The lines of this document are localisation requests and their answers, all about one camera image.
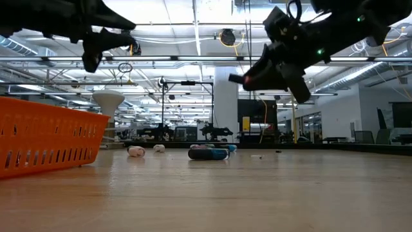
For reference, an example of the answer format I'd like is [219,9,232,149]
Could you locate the black cabinet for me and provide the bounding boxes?
[237,99,278,142]

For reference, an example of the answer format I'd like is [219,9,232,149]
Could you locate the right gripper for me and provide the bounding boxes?
[243,6,332,104]

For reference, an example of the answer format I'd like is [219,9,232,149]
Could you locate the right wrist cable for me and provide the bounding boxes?
[286,0,303,23]

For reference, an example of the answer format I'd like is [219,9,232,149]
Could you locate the pale pink nail polish bottle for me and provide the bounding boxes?
[126,145,147,158]

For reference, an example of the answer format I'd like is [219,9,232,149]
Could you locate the grey ceiling beam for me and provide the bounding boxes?
[0,81,139,86]

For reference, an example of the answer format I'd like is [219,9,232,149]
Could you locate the yellow hanging cable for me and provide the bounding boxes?
[291,96,299,144]

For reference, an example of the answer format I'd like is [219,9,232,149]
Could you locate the black reel with yellow cable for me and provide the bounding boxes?
[220,28,237,46]

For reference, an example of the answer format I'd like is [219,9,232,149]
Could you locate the white mushroom-shaped lamp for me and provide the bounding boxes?
[91,89,126,150]

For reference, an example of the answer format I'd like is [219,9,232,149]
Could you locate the yellow curved background cable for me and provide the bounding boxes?
[257,96,268,144]

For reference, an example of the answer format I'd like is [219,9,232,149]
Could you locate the black coiled hanging cable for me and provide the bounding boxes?
[243,0,255,101]

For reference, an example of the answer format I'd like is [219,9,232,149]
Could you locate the black monitor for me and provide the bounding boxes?
[388,101,412,129]

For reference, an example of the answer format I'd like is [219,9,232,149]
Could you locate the black metal table frame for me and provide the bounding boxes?
[114,140,412,157]

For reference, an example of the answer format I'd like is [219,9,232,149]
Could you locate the silver ceiling duct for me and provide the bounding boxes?
[317,61,384,93]
[0,34,38,56]

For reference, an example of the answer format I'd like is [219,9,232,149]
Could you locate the white round column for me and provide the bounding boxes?
[213,66,239,142]

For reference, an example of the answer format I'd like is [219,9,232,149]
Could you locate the long ceiling light strip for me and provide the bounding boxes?
[5,92,339,97]
[0,55,412,63]

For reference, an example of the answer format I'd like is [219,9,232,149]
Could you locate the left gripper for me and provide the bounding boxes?
[73,0,138,73]

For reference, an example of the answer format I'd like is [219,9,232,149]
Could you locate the black rig frame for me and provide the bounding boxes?
[160,80,215,142]

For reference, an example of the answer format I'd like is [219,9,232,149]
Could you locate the orange plastic basket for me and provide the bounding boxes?
[0,96,111,180]

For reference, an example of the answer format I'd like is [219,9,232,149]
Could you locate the grey mesh chair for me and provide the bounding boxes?
[353,130,375,144]
[375,128,392,145]

